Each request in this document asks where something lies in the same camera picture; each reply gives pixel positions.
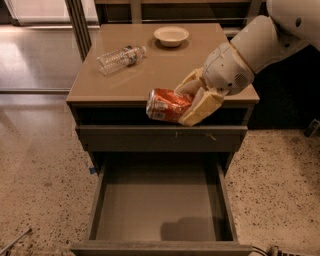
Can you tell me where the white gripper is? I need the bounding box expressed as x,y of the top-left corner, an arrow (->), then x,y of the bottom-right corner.
175,42 -> 255,127

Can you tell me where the crushed orange soda can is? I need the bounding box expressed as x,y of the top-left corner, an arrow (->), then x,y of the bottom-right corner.
146,88 -> 193,123

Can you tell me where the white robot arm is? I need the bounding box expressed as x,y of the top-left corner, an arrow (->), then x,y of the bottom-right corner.
176,0 -> 320,126

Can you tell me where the grey drawer cabinet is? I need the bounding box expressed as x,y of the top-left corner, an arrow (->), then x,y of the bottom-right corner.
67,23 -> 259,170

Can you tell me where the closed grey top drawer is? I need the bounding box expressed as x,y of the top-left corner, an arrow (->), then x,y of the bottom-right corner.
76,125 -> 247,152

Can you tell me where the open grey middle drawer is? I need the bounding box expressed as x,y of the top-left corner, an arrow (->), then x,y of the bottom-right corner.
71,161 -> 253,256

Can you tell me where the white shallow bowl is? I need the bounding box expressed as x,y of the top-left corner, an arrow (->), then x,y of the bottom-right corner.
153,26 -> 189,48

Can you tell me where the clear plastic water bottle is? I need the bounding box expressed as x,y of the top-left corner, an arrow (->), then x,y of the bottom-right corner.
97,45 -> 147,76

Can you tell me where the small dark floor object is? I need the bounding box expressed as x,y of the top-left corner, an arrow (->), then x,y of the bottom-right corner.
304,119 -> 320,137

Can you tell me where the blue tape piece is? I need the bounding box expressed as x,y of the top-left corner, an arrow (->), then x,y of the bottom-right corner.
89,167 -> 96,174

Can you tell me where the metal rod on floor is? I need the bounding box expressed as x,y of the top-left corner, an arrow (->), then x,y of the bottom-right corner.
0,227 -> 32,256

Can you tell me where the grey metal post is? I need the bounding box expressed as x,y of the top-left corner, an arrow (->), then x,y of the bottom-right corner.
65,0 -> 91,61

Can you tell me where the black cable with plug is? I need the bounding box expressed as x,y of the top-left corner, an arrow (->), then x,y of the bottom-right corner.
252,245 -> 308,256

